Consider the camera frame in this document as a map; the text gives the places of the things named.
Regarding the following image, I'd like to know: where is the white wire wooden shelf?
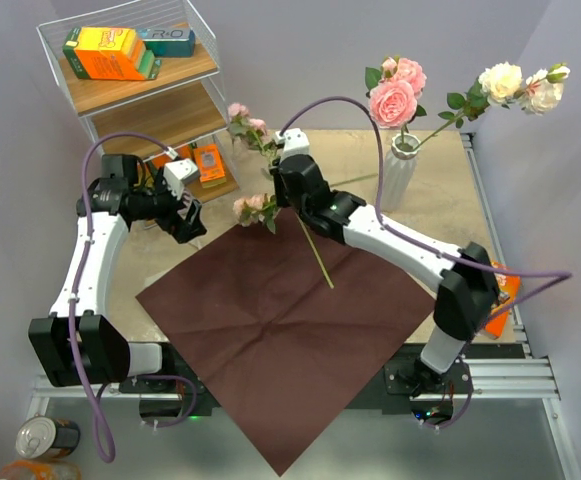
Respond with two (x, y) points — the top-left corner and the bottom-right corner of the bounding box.
(36, 0), (242, 231)

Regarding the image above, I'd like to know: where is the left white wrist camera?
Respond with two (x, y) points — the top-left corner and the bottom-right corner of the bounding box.
(163, 159), (200, 198)

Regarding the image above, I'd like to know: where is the metal tin can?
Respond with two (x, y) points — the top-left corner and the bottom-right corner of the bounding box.
(15, 416), (81, 460)

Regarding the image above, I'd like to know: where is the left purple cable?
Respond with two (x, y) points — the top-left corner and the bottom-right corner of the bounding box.
(67, 131), (199, 464)

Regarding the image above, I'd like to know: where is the orange sponge pack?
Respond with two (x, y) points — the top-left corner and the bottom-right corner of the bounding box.
(62, 27), (161, 81)

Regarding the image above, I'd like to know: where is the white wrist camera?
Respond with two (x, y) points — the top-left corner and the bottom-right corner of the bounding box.
(274, 128), (310, 160)
(163, 159), (200, 198)

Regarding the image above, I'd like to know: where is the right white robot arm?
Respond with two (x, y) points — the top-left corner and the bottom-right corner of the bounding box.
(269, 154), (500, 393)

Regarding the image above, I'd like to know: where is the peach pink flower stem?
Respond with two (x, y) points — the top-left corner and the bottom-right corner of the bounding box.
(233, 194), (334, 289)

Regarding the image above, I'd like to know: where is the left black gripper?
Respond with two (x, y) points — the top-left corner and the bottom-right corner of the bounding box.
(133, 170), (206, 243)

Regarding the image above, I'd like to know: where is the purple wavy cloth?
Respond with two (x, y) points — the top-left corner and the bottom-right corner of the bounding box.
(178, 191), (198, 219)

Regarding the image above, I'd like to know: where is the cream white flower stem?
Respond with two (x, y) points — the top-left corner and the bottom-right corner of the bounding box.
(417, 62), (571, 149)

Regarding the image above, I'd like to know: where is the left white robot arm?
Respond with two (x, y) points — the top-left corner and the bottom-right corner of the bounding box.
(28, 154), (206, 392)

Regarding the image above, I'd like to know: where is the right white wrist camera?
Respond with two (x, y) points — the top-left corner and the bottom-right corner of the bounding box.
(274, 128), (310, 160)

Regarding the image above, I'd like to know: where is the orange blister pack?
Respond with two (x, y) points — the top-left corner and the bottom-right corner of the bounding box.
(193, 144), (227, 188)

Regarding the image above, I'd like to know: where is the teal box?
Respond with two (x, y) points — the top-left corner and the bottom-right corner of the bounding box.
(137, 27), (196, 58)

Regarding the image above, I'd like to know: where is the white ribbed vase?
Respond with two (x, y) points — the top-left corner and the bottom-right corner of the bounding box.
(379, 133), (420, 212)

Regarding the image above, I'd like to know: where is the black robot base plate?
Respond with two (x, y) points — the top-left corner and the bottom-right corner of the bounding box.
(120, 344), (474, 425)

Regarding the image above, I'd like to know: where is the red wrapping paper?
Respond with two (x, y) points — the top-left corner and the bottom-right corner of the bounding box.
(137, 211), (434, 474)

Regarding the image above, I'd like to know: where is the orange razor package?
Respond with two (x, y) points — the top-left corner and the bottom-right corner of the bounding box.
(481, 273), (521, 339)

